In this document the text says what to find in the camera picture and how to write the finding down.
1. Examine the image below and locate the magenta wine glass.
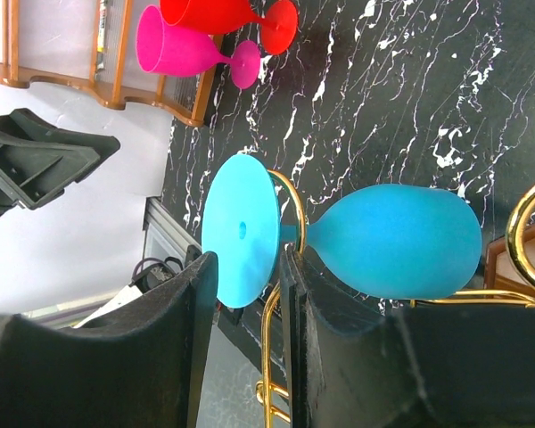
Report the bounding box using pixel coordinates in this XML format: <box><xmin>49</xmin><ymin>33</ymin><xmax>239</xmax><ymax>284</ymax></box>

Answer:
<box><xmin>136</xmin><ymin>4</ymin><xmax>261</xmax><ymax>89</ymax></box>

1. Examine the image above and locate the red wine glass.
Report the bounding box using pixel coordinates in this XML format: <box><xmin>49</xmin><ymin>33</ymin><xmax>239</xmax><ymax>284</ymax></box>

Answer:
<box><xmin>160</xmin><ymin>0</ymin><xmax>299</xmax><ymax>55</ymax></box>

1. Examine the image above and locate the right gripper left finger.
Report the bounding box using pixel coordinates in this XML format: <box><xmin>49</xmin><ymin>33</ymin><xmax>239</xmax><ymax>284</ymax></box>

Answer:
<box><xmin>0</xmin><ymin>252</ymin><xmax>218</xmax><ymax>427</ymax></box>

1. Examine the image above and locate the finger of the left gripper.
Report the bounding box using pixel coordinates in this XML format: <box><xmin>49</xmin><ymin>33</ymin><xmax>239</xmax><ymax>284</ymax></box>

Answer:
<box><xmin>0</xmin><ymin>108</ymin><xmax>120</xmax><ymax>218</ymax></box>

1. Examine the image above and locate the blue wine glass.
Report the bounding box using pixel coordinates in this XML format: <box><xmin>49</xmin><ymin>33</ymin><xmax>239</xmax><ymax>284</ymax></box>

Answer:
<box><xmin>202</xmin><ymin>154</ymin><xmax>482</xmax><ymax>309</ymax></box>

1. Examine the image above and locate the wooden tiered shelf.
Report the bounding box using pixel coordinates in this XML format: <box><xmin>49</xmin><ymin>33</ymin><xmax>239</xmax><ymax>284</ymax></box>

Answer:
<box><xmin>0</xmin><ymin>0</ymin><xmax>215</xmax><ymax>127</ymax></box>

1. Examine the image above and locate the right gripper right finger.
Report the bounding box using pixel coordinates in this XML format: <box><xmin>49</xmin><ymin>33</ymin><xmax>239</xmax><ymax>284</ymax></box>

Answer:
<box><xmin>279</xmin><ymin>250</ymin><xmax>535</xmax><ymax>427</ymax></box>

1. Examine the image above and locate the green capped marker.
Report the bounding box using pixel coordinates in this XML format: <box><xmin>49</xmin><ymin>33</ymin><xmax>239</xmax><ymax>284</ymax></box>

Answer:
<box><xmin>95</xmin><ymin>0</ymin><xmax>109</xmax><ymax>73</ymax></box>

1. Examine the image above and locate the gold wire wine glass rack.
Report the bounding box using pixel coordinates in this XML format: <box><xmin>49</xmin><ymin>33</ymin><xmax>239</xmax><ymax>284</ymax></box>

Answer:
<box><xmin>273</xmin><ymin>185</ymin><xmax>535</xmax><ymax>427</ymax></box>

